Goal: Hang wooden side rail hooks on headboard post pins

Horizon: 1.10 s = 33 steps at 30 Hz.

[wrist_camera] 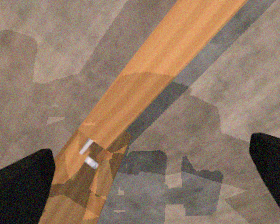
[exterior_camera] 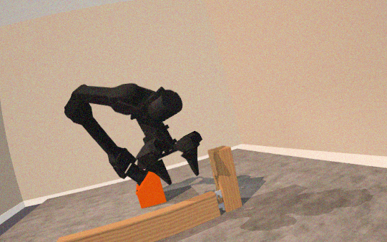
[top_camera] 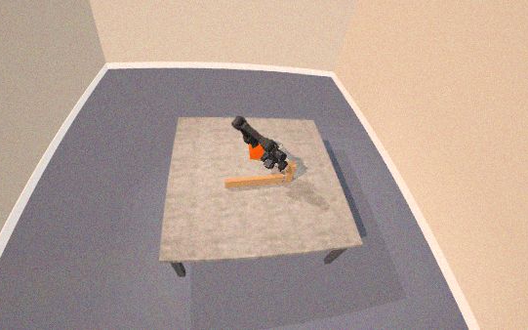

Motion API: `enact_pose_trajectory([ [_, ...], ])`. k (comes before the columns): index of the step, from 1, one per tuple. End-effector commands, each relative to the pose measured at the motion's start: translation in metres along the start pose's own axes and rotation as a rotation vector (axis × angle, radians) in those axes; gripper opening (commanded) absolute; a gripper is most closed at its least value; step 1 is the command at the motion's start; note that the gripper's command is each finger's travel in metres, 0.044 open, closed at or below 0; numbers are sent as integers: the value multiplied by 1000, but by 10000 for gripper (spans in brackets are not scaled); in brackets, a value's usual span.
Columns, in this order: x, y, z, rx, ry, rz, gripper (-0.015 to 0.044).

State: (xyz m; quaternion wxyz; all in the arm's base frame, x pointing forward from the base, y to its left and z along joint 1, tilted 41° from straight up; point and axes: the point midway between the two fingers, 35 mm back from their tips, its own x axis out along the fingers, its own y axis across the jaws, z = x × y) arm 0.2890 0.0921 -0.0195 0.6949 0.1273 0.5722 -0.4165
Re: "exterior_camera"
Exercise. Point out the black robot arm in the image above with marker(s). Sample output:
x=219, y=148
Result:
x=150, y=108

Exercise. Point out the wooden post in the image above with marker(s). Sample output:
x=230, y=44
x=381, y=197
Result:
x=223, y=170

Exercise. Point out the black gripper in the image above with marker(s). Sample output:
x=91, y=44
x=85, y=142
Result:
x=187, y=145

